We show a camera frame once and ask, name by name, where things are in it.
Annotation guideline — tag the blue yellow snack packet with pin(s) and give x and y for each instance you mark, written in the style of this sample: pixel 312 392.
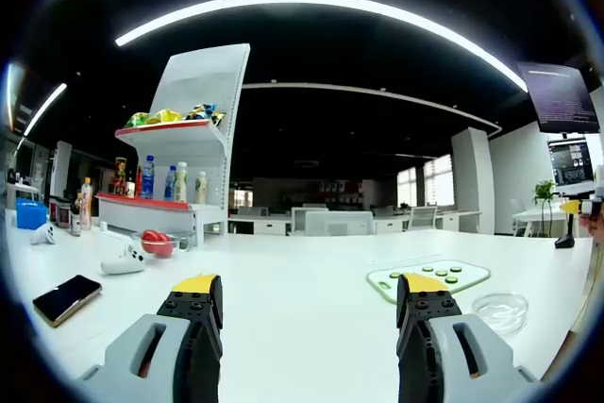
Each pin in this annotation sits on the blue yellow snack packet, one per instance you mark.
pixel 205 112

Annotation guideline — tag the clear petri dish lid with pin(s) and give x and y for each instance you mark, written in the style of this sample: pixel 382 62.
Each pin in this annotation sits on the clear petri dish lid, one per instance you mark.
pixel 499 304

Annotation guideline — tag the red sauce bottle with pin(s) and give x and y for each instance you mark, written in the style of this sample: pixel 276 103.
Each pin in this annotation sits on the red sauce bottle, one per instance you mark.
pixel 139 182

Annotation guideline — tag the curved white ceiling rail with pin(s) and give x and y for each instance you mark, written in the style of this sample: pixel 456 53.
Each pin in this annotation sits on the curved white ceiling rail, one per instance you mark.
pixel 377 90

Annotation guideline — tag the red round objects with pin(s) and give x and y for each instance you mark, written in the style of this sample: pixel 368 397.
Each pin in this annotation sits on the red round objects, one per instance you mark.
pixel 156 242

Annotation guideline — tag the small blue drink bottle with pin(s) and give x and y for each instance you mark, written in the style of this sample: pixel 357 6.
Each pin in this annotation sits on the small blue drink bottle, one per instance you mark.
pixel 170 183

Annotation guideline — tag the white display shelf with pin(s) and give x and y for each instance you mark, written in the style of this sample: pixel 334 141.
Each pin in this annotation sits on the white display shelf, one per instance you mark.
pixel 203 91

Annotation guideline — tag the pink drink bottle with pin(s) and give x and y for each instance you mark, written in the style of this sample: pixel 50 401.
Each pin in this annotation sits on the pink drink bottle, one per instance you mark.
pixel 86 207

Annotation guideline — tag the dark red box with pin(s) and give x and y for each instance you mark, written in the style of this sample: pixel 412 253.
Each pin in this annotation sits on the dark red box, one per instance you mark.
pixel 60 212

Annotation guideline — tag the clear glass bowl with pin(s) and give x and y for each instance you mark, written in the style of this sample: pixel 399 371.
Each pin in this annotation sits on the clear glass bowl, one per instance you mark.
pixel 184 240

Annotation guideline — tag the bright computer monitor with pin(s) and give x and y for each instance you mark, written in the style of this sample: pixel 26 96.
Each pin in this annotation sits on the bright computer monitor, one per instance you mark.
pixel 571 164

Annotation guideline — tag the white office chair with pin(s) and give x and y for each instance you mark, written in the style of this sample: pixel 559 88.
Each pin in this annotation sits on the white office chair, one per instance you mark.
pixel 421 219

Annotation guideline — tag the row of white desks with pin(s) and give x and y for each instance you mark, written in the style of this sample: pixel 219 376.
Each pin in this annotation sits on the row of white desks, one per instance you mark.
pixel 264 223

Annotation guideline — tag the green potted plant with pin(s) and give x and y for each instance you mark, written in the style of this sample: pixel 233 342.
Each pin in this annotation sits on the green potted plant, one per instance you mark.
pixel 545 190

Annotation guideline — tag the white green drink bottle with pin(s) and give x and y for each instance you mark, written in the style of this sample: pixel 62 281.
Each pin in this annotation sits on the white green drink bottle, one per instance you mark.
pixel 180 183

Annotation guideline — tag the white handheld controller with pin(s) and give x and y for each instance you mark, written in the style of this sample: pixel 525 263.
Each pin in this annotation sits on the white handheld controller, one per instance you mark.
pixel 120 263
pixel 41 234

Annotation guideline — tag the white green-edged cutting board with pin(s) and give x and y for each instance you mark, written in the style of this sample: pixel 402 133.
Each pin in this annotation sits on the white green-edged cutting board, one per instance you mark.
pixel 474 275

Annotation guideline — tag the large blue water bottle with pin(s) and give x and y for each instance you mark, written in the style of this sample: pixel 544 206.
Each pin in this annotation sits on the large blue water bottle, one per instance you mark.
pixel 148 179

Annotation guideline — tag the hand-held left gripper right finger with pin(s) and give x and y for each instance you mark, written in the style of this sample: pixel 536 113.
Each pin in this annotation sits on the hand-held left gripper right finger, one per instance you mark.
pixel 453 341

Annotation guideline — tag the small glass jar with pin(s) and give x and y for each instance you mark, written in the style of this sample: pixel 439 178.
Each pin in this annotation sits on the small glass jar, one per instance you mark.
pixel 76 223

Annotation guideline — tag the green yellow snack packet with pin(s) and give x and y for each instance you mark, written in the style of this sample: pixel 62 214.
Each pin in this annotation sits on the green yellow snack packet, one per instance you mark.
pixel 138 120

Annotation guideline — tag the dark printed snack can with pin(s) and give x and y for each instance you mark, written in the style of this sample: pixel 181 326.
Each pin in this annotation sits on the dark printed snack can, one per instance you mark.
pixel 120 176

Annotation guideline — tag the short ceiling light strip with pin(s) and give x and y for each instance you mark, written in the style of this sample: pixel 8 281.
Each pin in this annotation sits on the short ceiling light strip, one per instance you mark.
pixel 45 108

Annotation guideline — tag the black smartphone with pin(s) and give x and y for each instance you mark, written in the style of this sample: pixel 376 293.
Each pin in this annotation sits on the black smartphone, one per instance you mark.
pixel 66 300

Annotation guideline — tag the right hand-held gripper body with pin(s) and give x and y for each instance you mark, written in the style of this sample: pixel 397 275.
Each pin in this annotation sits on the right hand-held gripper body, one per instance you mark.
pixel 593 207

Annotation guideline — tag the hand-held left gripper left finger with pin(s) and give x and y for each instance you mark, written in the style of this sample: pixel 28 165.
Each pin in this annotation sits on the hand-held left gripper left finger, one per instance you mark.
pixel 141 341

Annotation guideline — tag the group of cucumber slices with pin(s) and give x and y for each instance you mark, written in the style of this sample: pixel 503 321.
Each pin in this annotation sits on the group of cucumber slices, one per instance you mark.
pixel 442 273

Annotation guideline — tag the clear petri dish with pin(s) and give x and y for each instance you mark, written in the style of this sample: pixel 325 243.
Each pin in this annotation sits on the clear petri dish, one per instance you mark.
pixel 501 325

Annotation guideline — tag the white desk partition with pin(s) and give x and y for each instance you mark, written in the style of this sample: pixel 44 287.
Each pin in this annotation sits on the white desk partition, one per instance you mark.
pixel 340 223

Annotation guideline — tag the dark hanging monitor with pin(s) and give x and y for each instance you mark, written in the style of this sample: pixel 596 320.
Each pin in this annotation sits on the dark hanging monitor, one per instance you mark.
pixel 559 96

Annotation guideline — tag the blue plastic box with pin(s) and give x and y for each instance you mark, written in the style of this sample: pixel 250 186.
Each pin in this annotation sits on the blue plastic box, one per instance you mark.
pixel 32 214

